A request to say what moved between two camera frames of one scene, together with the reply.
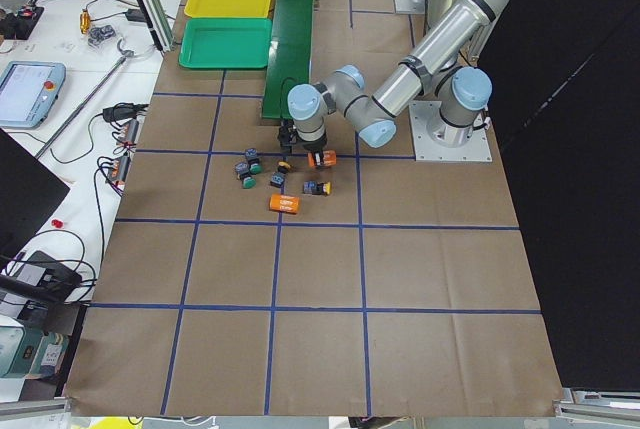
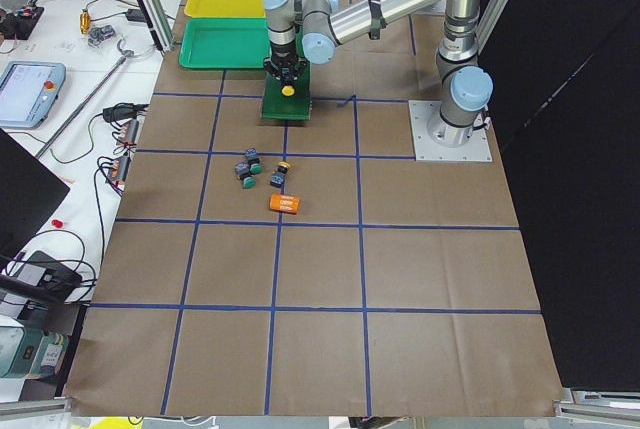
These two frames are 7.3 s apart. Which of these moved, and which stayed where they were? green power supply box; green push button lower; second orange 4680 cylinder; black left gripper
Moved: black left gripper
Stayed: green power supply box; second orange 4680 cylinder; green push button lower
